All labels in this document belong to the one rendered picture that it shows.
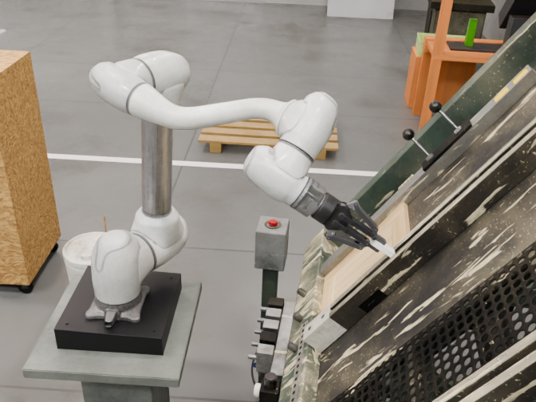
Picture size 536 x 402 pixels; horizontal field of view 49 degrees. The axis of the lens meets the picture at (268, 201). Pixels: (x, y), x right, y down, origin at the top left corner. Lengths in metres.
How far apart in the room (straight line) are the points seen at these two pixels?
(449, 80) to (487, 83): 4.20
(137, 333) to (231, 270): 1.68
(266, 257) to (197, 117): 0.91
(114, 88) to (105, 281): 0.64
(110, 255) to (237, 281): 1.68
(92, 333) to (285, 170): 0.93
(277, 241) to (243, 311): 1.10
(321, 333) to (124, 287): 0.65
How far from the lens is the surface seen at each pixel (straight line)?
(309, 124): 1.44
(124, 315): 2.05
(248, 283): 3.51
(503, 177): 1.53
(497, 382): 1.08
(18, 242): 3.37
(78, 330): 2.04
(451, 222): 1.57
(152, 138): 1.89
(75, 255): 3.21
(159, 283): 2.20
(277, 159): 1.42
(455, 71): 6.26
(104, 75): 1.72
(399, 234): 1.82
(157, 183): 1.96
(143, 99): 1.64
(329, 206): 1.46
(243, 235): 3.92
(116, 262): 1.93
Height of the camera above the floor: 2.18
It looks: 30 degrees down
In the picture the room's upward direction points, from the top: 2 degrees clockwise
